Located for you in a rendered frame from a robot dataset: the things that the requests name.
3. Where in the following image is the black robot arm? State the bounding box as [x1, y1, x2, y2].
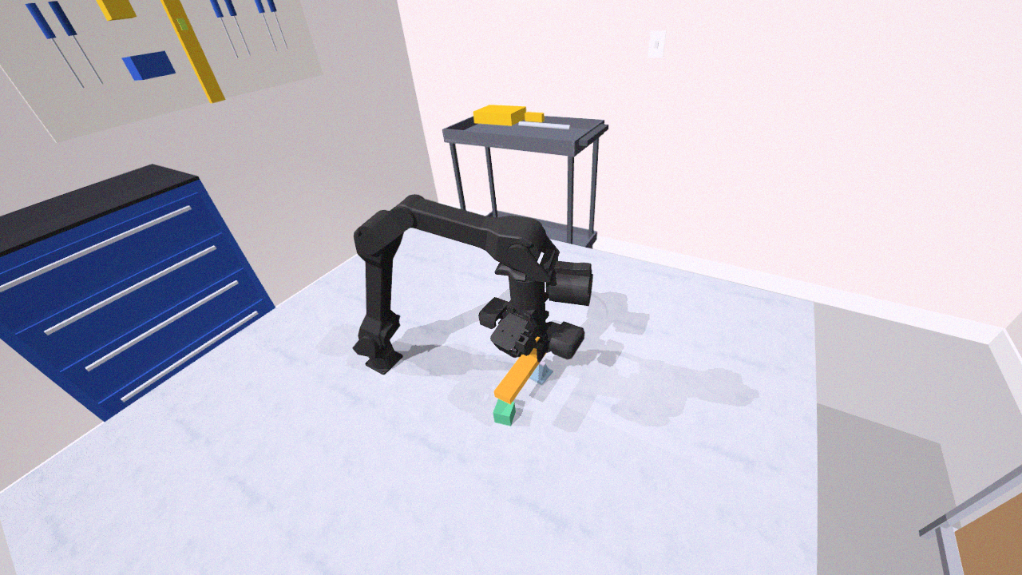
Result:
[352, 194, 593, 375]

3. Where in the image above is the orange bar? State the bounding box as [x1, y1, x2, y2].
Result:
[494, 348, 539, 405]

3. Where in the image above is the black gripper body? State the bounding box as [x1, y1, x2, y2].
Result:
[478, 292, 585, 360]

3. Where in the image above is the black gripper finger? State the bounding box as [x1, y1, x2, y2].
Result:
[535, 340, 550, 363]

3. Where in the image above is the green cube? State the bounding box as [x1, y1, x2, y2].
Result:
[493, 399, 516, 426]

